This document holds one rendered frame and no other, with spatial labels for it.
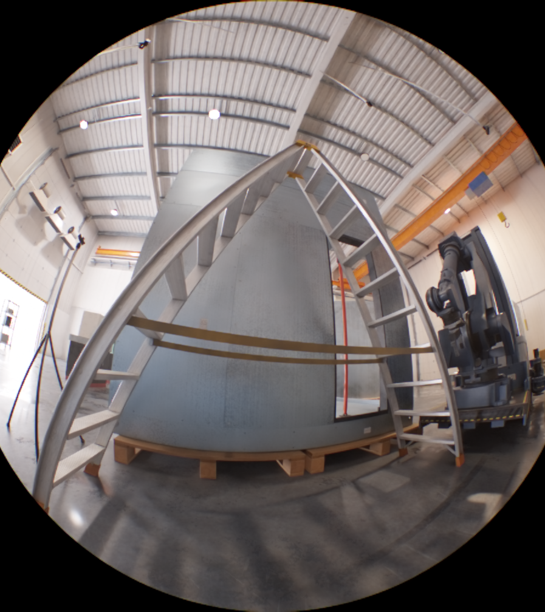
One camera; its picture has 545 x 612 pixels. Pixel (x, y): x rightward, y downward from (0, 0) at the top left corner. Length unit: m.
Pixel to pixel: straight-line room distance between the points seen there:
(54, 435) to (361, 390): 6.02
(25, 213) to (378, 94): 13.01
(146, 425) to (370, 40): 8.63
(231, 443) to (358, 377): 4.97
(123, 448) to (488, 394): 2.42
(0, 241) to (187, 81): 8.27
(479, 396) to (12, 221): 11.50
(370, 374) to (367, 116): 8.22
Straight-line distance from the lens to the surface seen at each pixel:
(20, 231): 10.37
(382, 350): 0.90
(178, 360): 1.42
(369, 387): 6.16
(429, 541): 1.02
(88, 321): 5.09
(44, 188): 10.16
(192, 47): 7.93
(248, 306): 1.49
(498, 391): 1.83
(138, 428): 1.55
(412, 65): 8.28
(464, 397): 1.84
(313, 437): 1.62
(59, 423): 0.76
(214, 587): 0.80
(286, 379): 1.47
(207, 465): 1.41
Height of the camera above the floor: 0.67
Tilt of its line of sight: 21 degrees up
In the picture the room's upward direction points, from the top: 2 degrees clockwise
